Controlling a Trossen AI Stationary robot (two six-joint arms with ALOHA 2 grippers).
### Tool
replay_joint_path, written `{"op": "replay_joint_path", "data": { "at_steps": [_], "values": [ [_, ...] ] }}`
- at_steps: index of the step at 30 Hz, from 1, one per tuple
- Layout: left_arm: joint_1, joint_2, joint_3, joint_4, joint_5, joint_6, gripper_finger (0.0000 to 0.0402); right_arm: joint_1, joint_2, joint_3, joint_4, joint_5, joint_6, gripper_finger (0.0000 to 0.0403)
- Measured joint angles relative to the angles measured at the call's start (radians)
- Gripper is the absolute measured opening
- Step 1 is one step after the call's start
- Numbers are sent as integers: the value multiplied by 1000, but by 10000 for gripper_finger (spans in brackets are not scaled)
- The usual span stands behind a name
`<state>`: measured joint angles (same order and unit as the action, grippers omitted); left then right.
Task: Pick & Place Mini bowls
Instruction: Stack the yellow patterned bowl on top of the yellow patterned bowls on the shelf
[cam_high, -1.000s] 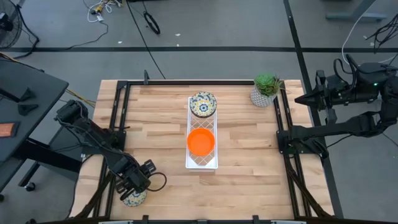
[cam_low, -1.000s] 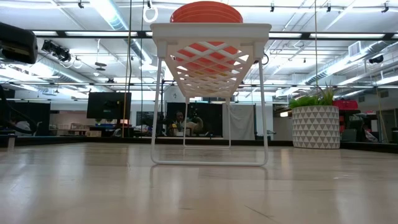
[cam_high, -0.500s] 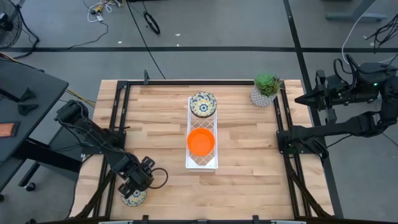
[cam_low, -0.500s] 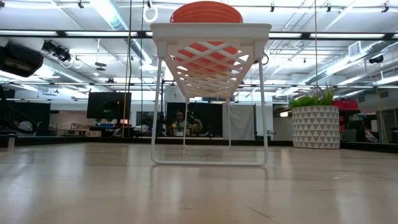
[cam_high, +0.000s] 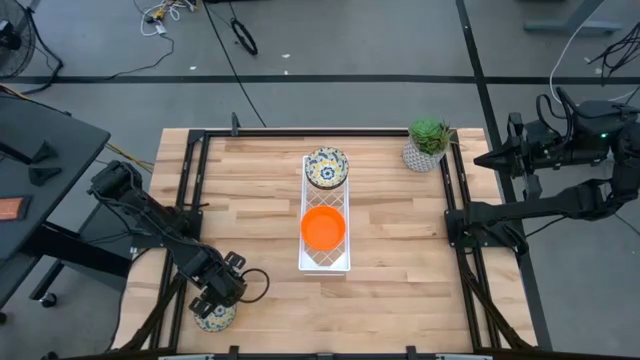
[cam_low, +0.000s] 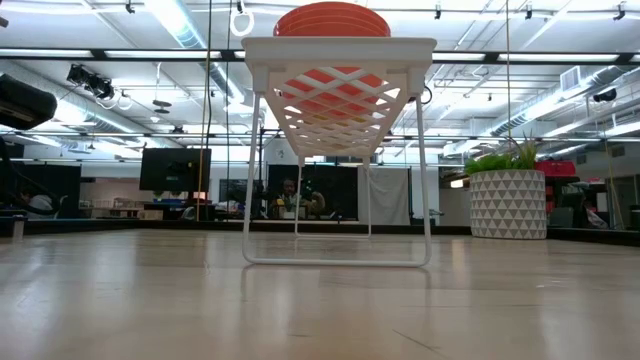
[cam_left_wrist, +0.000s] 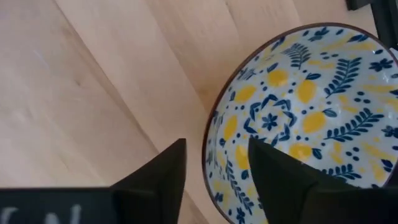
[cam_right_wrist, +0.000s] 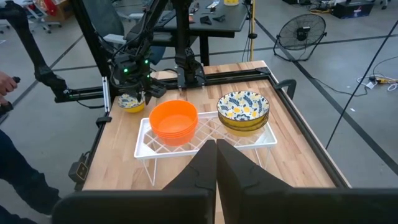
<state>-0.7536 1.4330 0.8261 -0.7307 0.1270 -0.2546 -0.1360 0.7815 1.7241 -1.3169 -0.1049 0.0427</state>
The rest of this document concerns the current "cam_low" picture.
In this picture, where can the yellow floral patterned bowl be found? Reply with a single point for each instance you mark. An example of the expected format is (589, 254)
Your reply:
(322, 118)

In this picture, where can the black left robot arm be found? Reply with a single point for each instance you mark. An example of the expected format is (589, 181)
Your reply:
(25, 102)

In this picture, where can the black partition panel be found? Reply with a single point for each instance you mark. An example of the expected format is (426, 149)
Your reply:
(340, 182)

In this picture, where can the person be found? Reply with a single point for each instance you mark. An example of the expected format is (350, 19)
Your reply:
(290, 192)

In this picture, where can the grey fabric panel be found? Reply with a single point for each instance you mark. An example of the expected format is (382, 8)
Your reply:
(389, 195)

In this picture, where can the white lattice shelf rack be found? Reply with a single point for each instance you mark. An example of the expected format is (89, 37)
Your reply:
(340, 47)

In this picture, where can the black monitor screen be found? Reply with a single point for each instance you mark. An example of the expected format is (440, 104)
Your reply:
(175, 170)

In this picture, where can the succulent in patterned pot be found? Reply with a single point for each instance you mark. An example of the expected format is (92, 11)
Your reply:
(507, 205)

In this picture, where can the black ceiling-mounted device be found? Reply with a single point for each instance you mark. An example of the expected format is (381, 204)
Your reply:
(90, 82)

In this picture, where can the black metal rig frame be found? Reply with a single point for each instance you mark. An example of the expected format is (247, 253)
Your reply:
(425, 230)

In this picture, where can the black ceiling camera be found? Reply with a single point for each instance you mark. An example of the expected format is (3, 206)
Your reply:
(605, 95)

